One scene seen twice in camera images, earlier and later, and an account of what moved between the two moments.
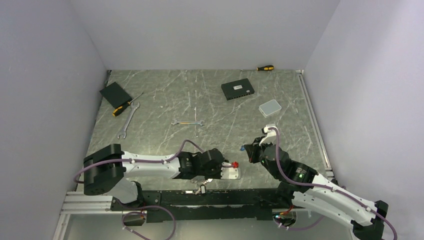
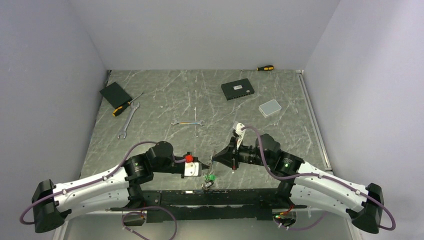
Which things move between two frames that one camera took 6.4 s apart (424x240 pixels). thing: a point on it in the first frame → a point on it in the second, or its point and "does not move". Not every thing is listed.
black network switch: x=237 y=89 does not move
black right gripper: x=252 y=149 → x=229 y=156
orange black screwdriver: x=119 y=109 does not move
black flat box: x=116 y=95 does not move
